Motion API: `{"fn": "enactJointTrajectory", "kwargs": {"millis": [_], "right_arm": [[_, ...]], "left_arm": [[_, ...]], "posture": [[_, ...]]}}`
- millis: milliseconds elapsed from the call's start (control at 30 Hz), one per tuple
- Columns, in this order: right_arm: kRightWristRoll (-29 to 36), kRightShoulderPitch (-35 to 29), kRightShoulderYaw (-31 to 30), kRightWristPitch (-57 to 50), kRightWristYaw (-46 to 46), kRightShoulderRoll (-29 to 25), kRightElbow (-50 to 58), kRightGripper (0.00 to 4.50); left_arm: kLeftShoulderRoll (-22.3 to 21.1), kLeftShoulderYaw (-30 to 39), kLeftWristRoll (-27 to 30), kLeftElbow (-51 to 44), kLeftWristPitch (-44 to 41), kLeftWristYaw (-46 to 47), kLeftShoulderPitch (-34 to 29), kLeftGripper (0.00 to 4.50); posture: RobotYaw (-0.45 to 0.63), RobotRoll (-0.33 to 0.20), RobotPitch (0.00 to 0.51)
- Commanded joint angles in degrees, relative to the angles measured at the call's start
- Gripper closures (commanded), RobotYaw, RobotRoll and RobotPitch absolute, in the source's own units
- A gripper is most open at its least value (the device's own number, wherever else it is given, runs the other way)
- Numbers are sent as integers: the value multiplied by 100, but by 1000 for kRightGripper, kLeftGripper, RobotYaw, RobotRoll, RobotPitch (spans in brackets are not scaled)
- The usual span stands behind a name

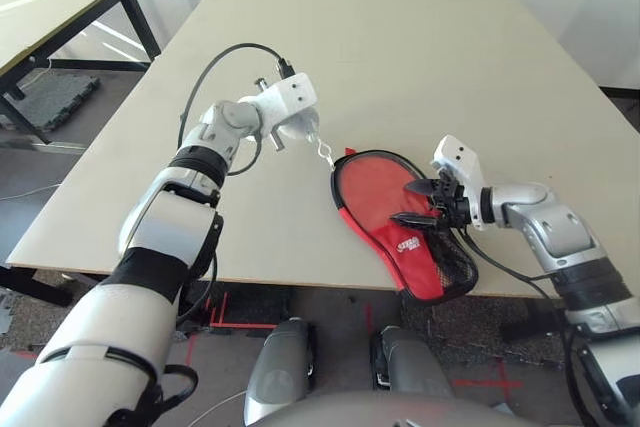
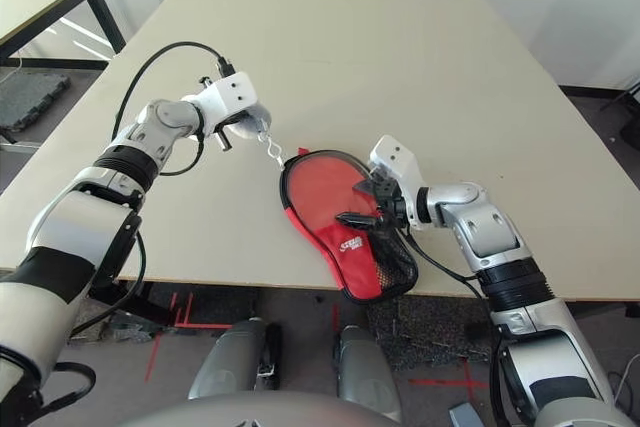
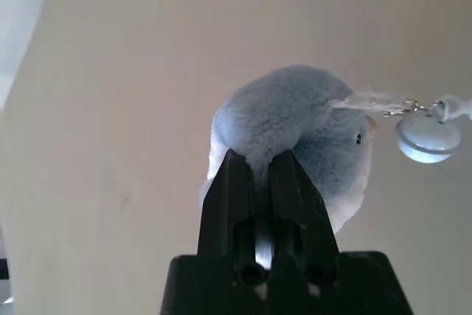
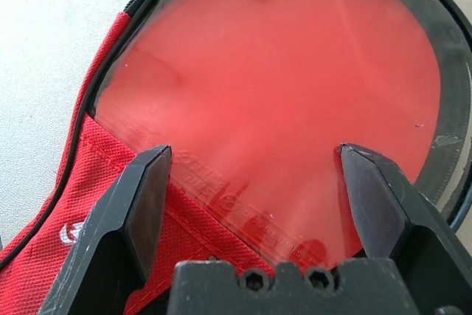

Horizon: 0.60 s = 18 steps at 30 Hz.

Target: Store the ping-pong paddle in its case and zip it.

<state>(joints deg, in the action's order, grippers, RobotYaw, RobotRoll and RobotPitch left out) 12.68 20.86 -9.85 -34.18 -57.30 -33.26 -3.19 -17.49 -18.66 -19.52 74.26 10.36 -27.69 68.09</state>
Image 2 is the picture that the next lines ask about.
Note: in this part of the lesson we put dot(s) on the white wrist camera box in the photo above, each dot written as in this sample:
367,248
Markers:
230,97
400,162

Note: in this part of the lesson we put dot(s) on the black table frame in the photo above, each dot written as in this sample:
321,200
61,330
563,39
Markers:
150,304

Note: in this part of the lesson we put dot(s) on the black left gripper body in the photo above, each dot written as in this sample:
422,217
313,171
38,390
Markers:
224,134

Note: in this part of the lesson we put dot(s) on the grey robot left leg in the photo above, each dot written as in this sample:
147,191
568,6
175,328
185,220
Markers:
230,357

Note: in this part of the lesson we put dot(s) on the beige black-framed side table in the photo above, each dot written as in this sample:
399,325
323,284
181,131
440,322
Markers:
35,2

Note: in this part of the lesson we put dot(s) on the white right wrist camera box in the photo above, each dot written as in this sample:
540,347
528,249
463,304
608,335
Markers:
400,162

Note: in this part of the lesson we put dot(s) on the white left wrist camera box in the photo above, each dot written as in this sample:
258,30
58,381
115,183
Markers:
230,97

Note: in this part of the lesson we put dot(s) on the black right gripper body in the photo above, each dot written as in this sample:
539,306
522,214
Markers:
392,207

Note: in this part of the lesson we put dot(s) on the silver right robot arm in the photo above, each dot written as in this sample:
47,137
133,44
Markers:
495,232

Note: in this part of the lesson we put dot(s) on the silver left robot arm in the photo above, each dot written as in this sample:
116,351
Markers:
75,227

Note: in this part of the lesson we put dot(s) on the grey robot torso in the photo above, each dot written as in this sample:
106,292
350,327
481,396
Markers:
250,412

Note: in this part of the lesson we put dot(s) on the grey flat floor piece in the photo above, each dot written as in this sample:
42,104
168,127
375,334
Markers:
465,417

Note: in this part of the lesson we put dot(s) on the black red paddle case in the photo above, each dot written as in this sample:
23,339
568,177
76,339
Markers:
357,272

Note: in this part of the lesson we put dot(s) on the black wheeled chair base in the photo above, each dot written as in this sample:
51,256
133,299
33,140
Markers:
631,132

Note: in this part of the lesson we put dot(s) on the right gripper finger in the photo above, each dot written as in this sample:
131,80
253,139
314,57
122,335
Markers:
367,186
360,221

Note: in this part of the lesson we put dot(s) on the grey robot leg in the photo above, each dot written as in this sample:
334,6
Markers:
365,367
230,357

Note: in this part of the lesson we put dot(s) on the black foam floor mat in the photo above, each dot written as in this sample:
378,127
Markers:
30,97

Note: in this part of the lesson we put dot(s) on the grey robot right leg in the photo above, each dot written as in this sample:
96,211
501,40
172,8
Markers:
365,367

